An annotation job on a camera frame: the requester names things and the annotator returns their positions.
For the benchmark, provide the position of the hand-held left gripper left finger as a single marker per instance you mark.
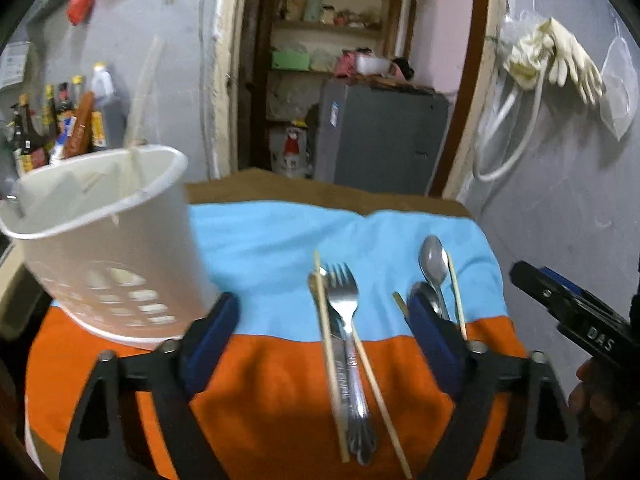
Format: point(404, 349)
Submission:
point(212, 340)

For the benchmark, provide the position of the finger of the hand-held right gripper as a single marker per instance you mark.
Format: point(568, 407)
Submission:
point(575, 285)
point(590, 332)

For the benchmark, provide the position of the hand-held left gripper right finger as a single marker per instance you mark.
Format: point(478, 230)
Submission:
point(432, 345)

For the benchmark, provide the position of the steel spoon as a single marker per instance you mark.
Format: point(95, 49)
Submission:
point(425, 294)
point(433, 260)

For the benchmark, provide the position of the wooden chopstick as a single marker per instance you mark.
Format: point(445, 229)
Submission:
point(382, 410)
point(456, 295)
point(324, 310)
point(400, 304)

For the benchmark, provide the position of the steel table knife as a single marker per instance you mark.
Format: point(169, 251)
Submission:
point(341, 367)

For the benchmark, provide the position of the steel fork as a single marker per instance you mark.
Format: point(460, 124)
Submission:
point(342, 292)

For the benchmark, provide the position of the white plastic utensil holder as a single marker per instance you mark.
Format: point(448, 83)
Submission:
point(100, 240)

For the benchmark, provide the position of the long pale chopstick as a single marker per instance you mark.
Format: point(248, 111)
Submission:
point(136, 170)

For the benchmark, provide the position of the person's right hand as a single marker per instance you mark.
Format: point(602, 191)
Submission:
point(590, 390)

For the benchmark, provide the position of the blue orange brown tablecloth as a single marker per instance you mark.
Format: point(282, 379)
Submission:
point(280, 245)

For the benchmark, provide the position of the clear plastic bag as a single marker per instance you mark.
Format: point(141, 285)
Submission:
point(617, 100)

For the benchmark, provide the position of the white sack with red print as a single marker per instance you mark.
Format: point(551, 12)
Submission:
point(290, 155)

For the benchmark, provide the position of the grey washing machine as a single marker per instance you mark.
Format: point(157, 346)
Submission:
point(385, 140)

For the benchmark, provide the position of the cream rubber gloves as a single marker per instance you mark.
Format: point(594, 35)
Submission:
point(565, 55)

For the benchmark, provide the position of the brown orange packet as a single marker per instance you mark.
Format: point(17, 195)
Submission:
point(82, 125)

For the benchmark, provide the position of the blue white packet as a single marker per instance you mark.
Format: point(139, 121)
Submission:
point(66, 135)

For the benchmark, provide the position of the black cloth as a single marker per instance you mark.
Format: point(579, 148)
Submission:
point(404, 70)

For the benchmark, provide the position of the plastic jug with yellow cap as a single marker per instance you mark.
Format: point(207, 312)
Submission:
point(102, 85)

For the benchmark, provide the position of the sauce bottle with red cap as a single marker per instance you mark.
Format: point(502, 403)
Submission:
point(62, 100)

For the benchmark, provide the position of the sauce bottle with yellow cap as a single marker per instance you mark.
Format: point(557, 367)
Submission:
point(50, 105)
point(76, 87)

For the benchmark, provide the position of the green box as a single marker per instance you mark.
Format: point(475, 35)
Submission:
point(289, 61)

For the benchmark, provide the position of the pink cloth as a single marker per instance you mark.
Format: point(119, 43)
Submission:
point(346, 65)

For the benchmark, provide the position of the white plastic bag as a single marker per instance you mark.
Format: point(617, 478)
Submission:
point(322, 60)

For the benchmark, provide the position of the wooden shelf unit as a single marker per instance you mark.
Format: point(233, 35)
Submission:
point(325, 30)

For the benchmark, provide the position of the red snack packets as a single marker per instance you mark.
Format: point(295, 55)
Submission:
point(357, 19)

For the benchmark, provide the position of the small jar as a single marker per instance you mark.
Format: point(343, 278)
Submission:
point(328, 14)

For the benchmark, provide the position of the pale green tumbler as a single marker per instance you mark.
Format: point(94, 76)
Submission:
point(313, 8)

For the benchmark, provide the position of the brown paper bag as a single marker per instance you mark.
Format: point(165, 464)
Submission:
point(294, 2)

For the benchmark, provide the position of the brown wooden door frame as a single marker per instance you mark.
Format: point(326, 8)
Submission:
point(465, 110)

